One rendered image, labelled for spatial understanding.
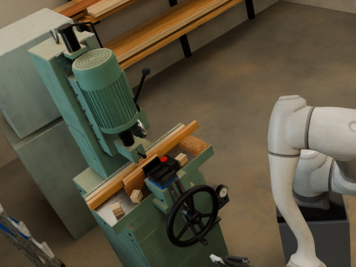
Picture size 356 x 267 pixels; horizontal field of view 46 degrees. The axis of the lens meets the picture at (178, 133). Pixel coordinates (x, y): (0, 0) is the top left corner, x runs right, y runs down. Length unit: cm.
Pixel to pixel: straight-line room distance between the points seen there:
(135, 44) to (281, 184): 279
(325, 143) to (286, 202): 25
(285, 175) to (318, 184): 55
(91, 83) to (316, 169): 98
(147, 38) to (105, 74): 239
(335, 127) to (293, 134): 12
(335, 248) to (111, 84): 125
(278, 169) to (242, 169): 181
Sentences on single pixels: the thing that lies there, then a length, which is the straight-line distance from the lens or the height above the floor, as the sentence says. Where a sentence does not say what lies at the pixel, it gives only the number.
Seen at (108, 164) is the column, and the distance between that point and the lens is 209.
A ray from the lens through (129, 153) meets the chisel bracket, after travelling 184.
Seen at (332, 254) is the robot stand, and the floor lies 37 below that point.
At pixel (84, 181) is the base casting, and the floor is 80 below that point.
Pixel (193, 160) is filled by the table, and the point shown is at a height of 90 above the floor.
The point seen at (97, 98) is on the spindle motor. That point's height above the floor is 137.
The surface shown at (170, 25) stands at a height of 62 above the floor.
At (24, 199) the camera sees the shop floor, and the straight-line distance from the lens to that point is 377.
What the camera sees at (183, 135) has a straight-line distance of 205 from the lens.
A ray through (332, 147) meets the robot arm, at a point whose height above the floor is 130.
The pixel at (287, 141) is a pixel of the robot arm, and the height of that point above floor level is 130.
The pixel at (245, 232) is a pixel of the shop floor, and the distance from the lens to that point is 274.
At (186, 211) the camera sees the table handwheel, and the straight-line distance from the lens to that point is 182.
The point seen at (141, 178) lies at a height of 95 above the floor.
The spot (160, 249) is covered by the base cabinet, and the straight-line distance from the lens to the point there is 205.
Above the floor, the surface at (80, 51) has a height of 151.
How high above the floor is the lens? 214
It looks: 36 degrees down
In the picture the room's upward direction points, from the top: 19 degrees counter-clockwise
